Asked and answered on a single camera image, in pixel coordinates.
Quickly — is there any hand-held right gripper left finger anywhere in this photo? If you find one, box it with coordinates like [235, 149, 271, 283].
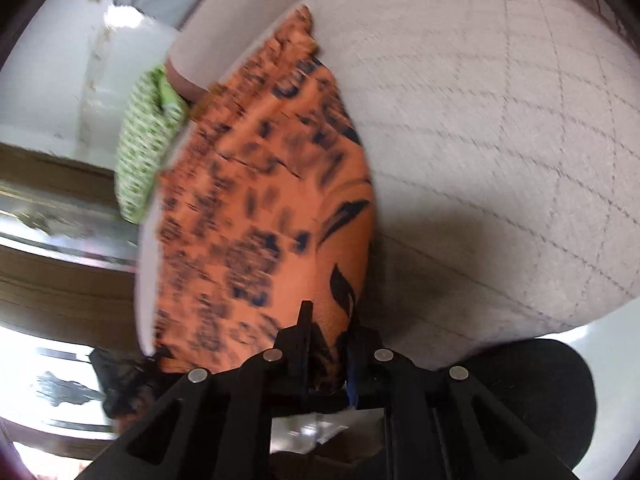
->
[87, 301, 321, 480]

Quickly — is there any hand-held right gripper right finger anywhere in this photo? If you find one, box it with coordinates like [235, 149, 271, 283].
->
[345, 310, 581, 480]

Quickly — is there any orange black patterned garment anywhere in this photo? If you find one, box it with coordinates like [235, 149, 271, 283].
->
[150, 4, 377, 396]

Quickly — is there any black round object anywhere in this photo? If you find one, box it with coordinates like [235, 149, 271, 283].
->
[435, 338, 598, 480]

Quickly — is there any wooden glass cabinet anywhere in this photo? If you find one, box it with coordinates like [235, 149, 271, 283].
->
[0, 142, 161, 461]

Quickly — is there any green patterned pillow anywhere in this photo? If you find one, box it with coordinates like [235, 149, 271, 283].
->
[114, 64, 191, 225]

